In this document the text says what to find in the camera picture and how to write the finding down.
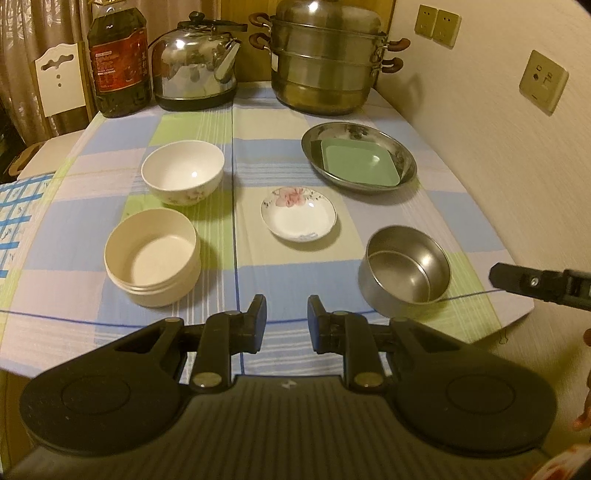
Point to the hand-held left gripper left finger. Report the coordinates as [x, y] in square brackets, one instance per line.
[258, 323]

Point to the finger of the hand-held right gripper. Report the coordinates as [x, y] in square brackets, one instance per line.
[531, 284]

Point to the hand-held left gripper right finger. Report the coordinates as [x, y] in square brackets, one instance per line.
[316, 323]

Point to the stainless steel bowl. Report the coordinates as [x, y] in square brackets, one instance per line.
[397, 277]

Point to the small floral saucer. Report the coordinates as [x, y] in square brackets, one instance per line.
[298, 217]

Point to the cream round plastic bowl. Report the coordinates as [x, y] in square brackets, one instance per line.
[152, 263]

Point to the green square plate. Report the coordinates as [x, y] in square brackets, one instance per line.
[360, 161]

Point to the white floral bowl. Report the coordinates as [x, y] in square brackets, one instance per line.
[180, 170]

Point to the stainless steel plate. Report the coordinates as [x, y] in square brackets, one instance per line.
[355, 131]

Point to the person's right hand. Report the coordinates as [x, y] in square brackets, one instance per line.
[585, 406]

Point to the checked tablecloth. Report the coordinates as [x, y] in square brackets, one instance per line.
[286, 272]

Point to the red white patterned cloth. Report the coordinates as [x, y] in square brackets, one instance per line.
[565, 464]

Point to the stainless steel steamer pot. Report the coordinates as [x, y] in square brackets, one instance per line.
[323, 69]

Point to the blue white grid cloth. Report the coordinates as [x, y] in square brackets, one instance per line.
[21, 217]

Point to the stainless steel kettle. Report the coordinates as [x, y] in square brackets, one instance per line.
[194, 64]

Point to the cooking oil bottle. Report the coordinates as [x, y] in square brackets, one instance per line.
[120, 60]

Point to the white wooden chair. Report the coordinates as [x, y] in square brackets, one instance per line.
[60, 78]

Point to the beige curtain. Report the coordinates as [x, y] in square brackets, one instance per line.
[27, 27]

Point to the large beige wall socket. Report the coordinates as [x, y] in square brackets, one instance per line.
[544, 83]

